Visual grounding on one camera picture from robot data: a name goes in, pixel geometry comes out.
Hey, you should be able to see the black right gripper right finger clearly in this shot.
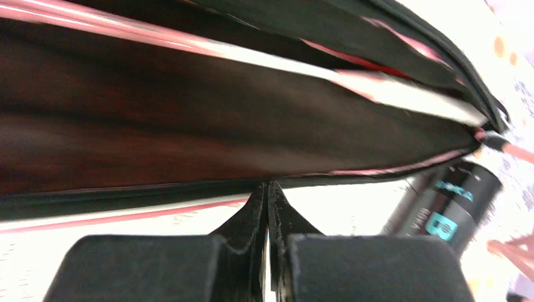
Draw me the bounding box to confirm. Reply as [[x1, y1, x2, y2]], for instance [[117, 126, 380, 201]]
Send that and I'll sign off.
[[268, 182, 474, 301]]

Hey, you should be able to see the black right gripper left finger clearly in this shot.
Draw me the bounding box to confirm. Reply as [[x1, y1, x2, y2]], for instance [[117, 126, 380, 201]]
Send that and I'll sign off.
[[45, 184, 268, 301]]

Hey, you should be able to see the black shuttlecock tube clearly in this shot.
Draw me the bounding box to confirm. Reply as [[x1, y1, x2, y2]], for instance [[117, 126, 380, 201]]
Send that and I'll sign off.
[[381, 160, 503, 254]]

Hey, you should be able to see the pink sport racket bag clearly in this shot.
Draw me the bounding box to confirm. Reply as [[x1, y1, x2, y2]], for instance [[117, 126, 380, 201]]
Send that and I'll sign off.
[[1, 1, 509, 221]]

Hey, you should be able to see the pink perforated music stand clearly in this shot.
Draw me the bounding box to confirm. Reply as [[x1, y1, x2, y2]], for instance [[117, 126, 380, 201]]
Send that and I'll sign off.
[[479, 131, 533, 282]]

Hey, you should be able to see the floral patterned table mat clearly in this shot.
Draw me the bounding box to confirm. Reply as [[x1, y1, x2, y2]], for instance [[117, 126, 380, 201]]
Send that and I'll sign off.
[[1, 1, 533, 301]]

